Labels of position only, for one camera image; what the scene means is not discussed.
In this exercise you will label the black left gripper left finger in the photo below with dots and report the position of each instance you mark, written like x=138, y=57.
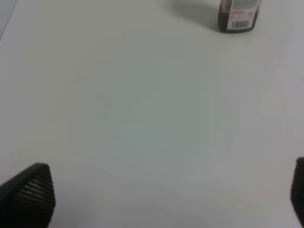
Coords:
x=27, y=200

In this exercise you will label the plastic drink bottle with label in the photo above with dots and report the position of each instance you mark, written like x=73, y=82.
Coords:
x=238, y=16

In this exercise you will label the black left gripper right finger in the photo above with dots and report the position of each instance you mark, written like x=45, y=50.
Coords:
x=297, y=190

